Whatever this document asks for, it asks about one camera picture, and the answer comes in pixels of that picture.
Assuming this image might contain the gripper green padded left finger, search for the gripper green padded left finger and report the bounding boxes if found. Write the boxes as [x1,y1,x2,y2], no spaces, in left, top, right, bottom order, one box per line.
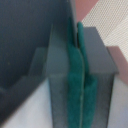
[67,19,83,128]

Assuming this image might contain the gripper green padded right finger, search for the gripper green padded right finger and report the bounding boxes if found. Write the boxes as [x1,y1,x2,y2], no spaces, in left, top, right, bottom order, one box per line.
[78,22,98,128]

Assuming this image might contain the beige woven placemat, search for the beige woven placemat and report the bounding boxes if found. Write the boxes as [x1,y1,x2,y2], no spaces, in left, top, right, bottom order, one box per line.
[82,0,128,53]

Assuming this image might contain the brown toy stove board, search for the brown toy stove board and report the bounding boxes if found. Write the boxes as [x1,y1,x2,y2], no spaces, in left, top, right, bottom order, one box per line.
[73,0,128,128]

